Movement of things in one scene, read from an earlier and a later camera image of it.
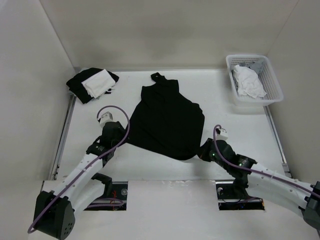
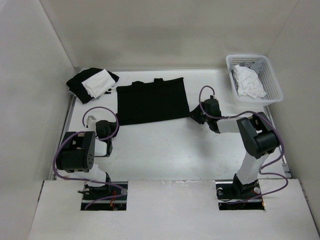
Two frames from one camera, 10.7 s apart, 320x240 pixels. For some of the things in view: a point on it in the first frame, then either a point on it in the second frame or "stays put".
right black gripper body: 207,153 to 199,116
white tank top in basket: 248,82 stays put
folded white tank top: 99,84 stays put
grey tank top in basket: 257,66 stays put
